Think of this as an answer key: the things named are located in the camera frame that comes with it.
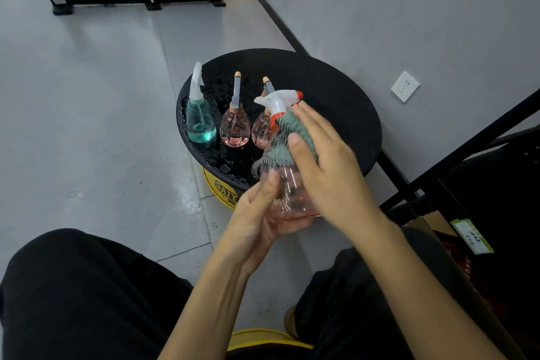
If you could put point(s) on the person's left hand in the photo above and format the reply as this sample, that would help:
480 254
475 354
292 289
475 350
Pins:
253 229

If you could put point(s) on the person's right hand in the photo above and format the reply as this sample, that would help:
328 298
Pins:
337 178

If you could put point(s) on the green cleaning cloth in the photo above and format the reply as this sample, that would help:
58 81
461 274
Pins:
280 149

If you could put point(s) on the pink spray bottle grey nozzle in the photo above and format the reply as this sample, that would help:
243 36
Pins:
261 129
235 129

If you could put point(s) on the pink bottle orange white nozzle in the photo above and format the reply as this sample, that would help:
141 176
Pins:
278 102

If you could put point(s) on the green spray bottle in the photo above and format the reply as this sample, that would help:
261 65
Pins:
200 127

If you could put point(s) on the black metal rack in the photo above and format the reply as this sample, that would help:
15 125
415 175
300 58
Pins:
485 178

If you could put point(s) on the person's right forearm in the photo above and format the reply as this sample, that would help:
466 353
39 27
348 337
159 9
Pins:
426 292

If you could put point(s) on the person's light shoe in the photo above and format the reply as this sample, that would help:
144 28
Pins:
291 321

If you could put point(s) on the yellow barrel base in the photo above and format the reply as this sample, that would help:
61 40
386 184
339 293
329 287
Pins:
221 193

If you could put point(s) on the round black table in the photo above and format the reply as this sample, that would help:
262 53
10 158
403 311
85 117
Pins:
350 111

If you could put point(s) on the brown cardboard box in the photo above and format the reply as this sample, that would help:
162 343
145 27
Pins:
434 220

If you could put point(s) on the yellow round stool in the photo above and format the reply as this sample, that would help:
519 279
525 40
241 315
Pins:
261 338

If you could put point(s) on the green white label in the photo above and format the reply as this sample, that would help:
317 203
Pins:
471 236

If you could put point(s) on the white wall socket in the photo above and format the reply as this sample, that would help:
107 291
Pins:
405 86

